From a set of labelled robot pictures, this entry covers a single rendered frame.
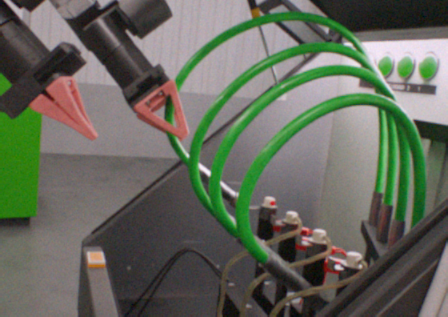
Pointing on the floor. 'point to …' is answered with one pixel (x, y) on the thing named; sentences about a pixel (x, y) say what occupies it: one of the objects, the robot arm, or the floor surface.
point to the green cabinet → (18, 164)
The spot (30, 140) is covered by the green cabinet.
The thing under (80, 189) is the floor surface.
